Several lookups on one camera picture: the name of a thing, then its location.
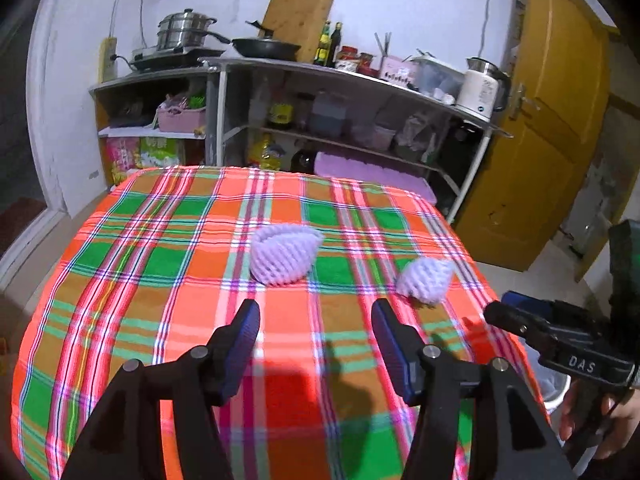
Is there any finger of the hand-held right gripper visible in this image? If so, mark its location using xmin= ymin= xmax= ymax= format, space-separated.
xmin=501 ymin=291 xmax=555 ymax=322
xmin=483 ymin=301 xmax=551 ymax=347

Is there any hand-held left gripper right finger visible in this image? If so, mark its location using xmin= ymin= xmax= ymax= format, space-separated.
xmin=370 ymin=298 xmax=576 ymax=480

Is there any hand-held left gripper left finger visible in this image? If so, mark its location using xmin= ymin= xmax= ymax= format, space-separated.
xmin=60 ymin=299 xmax=261 ymax=480

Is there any small purple foam fruit net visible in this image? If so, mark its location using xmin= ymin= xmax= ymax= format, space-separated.
xmin=396 ymin=257 xmax=456 ymax=305

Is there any large purple foam fruit net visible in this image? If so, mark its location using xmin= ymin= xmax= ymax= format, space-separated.
xmin=249 ymin=224 xmax=325 ymax=289

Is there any person's right hand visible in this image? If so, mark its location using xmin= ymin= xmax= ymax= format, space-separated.
xmin=557 ymin=379 xmax=640 ymax=462

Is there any plaid tablecloth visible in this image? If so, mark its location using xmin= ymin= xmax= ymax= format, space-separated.
xmin=10 ymin=165 xmax=552 ymax=480

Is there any tall metal shelf rack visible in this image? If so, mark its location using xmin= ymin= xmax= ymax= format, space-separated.
xmin=202 ymin=56 xmax=516 ymax=227

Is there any purple lid storage box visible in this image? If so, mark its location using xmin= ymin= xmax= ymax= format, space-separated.
xmin=313 ymin=152 xmax=437 ymax=206

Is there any yellow wooden door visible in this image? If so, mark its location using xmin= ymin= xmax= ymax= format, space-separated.
xmin=452 ymin=0 xmax=627 ymax=274

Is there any yellow cooking oil jug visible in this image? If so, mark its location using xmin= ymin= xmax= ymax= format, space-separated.
xmin=247 ymin=135 xmax=284 ymax=171

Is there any green snack bag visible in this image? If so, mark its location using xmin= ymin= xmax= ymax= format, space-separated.
xmin=139 ymin=137 xmax=181 ymax=169

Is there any white electric kettle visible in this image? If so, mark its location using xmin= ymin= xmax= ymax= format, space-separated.
xmin=455 ymin=57 xmax=512 ymax=113

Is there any pink snack bag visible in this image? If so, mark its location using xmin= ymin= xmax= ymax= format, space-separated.
xmin=104 ymin=137 xmax=141 ymax=186

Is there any yellow label oil bottle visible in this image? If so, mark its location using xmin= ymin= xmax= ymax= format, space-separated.
xmin=267 ymin=100 xmax=295 ymax=131

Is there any clear plastic container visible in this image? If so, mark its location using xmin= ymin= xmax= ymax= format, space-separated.
xmin=412 ymin=55 xmax=464 ymax=104

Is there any pink plastic basket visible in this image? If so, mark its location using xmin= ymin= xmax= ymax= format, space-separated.
xmin=155 ymin=97 xmax=207 ymax=134

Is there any grey plastic jug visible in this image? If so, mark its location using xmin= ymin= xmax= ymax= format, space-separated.
xmin=307 ymin=92 xmax=349 ymax=139

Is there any dark red doormat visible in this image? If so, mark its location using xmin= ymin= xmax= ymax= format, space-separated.
xmin=0 ymin=197 xmax=47 ymax=257

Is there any pink utensil holder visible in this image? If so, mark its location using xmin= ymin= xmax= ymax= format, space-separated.
xmin=374 ymin=32 xmax=420 ymax=85

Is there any low shelf unit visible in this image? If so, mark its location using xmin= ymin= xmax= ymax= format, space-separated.
xmin=88 ymin=67 xmax=222 ymax=189

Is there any black induction cooktop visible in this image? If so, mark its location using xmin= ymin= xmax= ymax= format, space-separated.
xmin=130 ymin=46 xmax=227 ymax=72

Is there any red lid jar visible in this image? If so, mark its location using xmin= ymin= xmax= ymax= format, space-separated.
xmin=335 ymin=46 xmax=360 ymax=72

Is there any black frying pan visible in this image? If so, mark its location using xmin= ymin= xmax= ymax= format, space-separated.
xmin=230 ymin=20 xmax=303 ymax=60

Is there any yellowed power strip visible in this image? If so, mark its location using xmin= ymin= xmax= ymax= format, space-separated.
xmin=99 ymin=37 xmax=119 ymax=83

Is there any dark sauce bottle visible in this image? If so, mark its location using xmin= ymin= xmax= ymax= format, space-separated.
xmin=330 ymin=22 xmax=344 ymax=67

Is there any steel steamer pot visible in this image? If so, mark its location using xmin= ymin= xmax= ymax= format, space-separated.
xmin=157 ymin=8 xmax=232 ymax=52

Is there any wooden cutting board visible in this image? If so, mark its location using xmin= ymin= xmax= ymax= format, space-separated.
xmin=260 ymin=0 xmax=336 ymax=64

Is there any metal door handle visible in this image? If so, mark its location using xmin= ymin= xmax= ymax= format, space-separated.
xmin=508 ymin=82 xmax=541 ymax=121

